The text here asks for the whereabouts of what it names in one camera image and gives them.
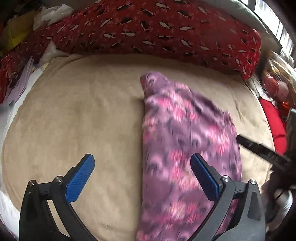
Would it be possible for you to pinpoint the purple pink floral cloth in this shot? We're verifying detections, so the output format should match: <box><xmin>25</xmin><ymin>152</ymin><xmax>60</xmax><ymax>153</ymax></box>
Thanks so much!
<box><xmin>136</xmin><ymin>72</ymin><xmax>242</xmax><ymax>240</ymax></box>

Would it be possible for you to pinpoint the plain red cushion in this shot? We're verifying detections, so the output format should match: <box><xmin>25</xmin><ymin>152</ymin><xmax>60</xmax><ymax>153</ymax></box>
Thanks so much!
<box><xmin>259</xmin><ymin>97</ymin><xmax>287</xmax><ymax>154</ymax></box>

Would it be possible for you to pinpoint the yellow box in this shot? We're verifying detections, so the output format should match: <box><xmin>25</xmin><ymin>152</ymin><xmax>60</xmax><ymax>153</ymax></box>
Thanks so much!
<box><xmin>1</xmin><ymin>10</ymin><xmax>36</xmax><ymax>51</ymax></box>

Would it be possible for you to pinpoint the doll in plastic wrap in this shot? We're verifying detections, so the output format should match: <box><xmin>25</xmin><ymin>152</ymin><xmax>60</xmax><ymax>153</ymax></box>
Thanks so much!
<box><xmin>261</xmin><ymin>51</ymin><xmax>295</xmax><ymax>108</ymax></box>

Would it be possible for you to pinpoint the white bed sheet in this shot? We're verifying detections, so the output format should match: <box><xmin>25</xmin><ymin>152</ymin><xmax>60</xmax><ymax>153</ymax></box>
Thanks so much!
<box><xmin>0</xmin><ymin>64</ymin><xmax>47</xmax><ymax>239</ymax></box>

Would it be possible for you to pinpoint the white crumpled plastic bag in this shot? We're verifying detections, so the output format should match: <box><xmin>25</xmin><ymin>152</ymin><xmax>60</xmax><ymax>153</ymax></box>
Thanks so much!
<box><xmin>33</xmin><ymin>4</ymin><xmax>74</xmax><ymax>31</ymax></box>

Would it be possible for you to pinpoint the red patterned pillow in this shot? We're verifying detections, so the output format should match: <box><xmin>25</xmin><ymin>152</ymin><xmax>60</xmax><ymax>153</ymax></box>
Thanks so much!
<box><xmin>1</xmin><ymin>1</ymin><xmax>261</xmax><ymax>99</ymax></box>

